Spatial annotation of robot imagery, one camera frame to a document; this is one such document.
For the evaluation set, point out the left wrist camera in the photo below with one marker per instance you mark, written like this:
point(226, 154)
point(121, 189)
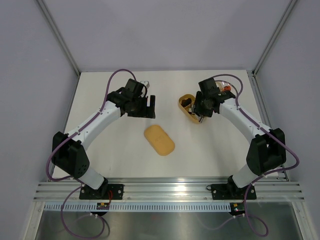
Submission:
point(145, 83)

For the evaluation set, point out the orange spotted food piece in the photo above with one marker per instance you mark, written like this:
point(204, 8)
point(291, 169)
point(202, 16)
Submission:
point(226, 88)

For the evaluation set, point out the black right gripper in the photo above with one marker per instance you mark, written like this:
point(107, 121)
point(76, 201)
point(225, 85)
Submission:
point(198, 97)

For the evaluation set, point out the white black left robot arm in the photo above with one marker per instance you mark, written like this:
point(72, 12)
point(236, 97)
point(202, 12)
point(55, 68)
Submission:
point(69, 149)

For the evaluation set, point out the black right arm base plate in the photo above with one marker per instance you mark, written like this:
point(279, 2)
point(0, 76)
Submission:
point(225, 191)

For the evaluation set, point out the reflective metal front panel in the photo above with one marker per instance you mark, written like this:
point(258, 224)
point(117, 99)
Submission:
point(278, 218)

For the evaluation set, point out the aluminium corner post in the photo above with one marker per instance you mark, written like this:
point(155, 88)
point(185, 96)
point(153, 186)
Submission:
point(48, 17)
point(275, 35)

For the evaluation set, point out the aluminium rail frame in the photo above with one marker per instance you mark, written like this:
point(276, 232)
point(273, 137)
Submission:
point(176, 189)

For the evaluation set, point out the yellow lunch box lid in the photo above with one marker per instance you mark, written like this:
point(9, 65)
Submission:
point(159, 140)

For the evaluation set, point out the white patterned round plate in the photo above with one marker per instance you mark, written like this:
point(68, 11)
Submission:
point(221, 84)

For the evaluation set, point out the stainless steel food tongs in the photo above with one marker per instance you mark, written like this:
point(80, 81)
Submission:
point(198, 119)

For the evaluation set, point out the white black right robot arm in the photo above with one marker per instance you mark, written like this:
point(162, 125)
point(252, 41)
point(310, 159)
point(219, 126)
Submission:
point(266, 146)

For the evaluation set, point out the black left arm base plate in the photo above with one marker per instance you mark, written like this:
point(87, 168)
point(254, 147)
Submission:
point(113, 191)

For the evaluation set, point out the left aluminium corner post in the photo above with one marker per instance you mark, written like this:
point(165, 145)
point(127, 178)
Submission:
point(48, 17)

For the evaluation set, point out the slotted white cable duct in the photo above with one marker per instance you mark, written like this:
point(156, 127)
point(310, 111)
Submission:
point(157, 207)

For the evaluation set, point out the yellow lunch box base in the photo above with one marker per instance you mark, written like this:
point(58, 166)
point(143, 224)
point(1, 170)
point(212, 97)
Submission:
point(186, 109)

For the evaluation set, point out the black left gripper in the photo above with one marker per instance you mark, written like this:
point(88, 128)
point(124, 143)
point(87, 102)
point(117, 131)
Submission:
point(147, 112)

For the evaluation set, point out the right aluminium corner post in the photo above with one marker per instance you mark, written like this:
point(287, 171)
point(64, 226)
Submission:
point(275, 35)

